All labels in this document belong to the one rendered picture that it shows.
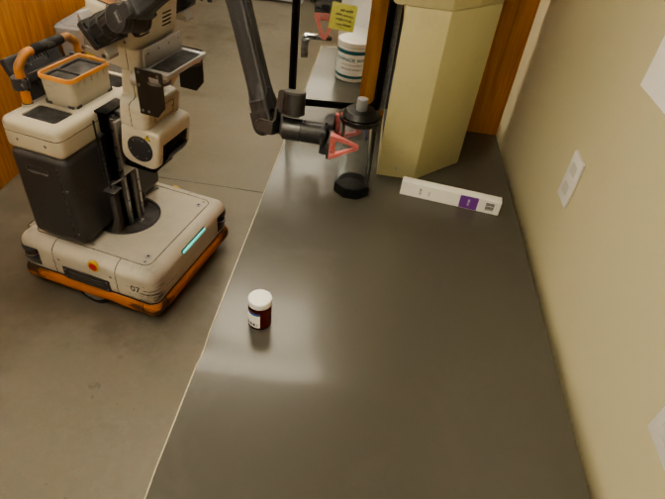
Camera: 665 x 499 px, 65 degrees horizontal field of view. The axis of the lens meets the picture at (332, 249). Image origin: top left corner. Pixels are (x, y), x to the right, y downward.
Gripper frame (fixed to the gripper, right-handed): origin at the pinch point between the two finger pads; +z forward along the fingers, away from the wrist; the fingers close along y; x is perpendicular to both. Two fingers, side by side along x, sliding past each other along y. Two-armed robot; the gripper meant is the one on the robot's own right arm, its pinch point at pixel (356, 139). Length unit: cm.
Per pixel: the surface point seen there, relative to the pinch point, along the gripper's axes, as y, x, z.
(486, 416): -67, 16, 32
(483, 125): 47, 13, 42
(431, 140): 13.0, 3.8, 20.9
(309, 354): -59, 16, -2
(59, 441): -39, 110, -86
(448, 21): 10.0, -29.1, 17.6
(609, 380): -63, 6, 51
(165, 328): 17, 110, -69
